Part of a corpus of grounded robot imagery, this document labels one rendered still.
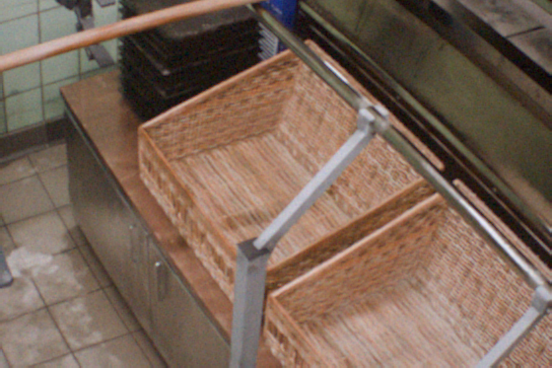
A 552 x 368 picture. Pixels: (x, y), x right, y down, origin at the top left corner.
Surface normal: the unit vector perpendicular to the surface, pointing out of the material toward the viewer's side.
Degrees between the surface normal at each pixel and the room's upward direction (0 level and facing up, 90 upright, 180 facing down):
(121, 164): 0
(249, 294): 90
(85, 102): 0
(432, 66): 70
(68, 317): 0
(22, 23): 90
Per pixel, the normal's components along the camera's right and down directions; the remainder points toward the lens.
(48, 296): 0.08, -0.78
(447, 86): -0.77, -0.01
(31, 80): 0.52, 0.57
